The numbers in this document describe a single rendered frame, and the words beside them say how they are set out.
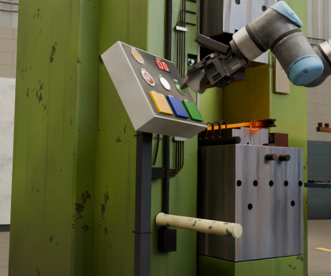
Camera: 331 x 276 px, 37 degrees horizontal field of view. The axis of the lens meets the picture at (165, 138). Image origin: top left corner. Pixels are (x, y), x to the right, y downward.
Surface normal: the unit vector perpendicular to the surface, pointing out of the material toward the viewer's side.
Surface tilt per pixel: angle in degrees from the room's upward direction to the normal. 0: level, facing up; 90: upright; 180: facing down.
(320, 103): 90
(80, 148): 90
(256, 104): 90
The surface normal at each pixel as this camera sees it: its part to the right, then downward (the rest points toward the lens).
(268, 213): 0.55, -0.05
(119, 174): -0.83, -0.05
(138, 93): -0.52, -0.07
